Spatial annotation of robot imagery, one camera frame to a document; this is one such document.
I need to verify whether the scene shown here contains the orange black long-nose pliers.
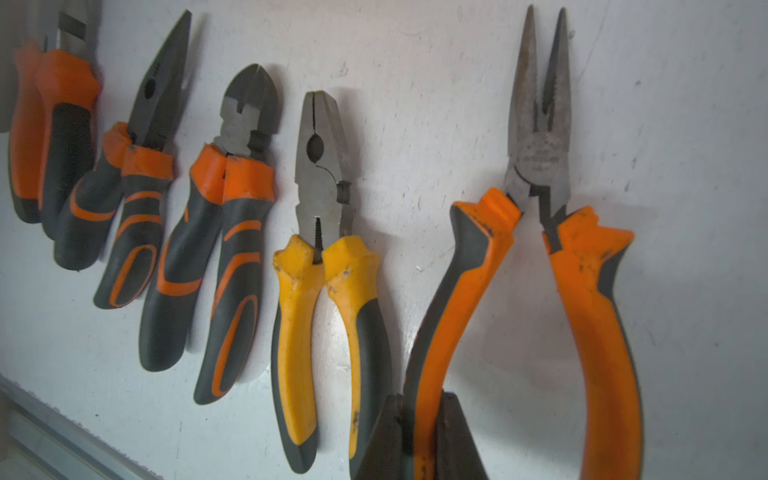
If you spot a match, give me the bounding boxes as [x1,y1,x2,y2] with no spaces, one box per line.
[139,64,280,405]

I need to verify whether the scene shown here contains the aluminium front rail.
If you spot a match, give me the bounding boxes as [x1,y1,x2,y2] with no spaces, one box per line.
[1,378,158,479]

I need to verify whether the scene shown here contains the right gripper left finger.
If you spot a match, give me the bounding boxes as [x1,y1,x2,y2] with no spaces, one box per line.
[354,393,414,480]

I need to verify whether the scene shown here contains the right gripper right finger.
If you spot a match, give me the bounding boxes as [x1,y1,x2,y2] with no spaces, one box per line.
[435,391,488,480]

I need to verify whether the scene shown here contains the orange black combination pliers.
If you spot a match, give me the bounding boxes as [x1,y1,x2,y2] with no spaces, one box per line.
[8,1,101,239]

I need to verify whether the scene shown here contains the orange grey pliers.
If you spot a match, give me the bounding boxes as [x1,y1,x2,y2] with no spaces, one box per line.
[403,10,643,479]

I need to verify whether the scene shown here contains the yellow black pliers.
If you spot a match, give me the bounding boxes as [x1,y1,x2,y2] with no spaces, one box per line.
[271,91,393,476]

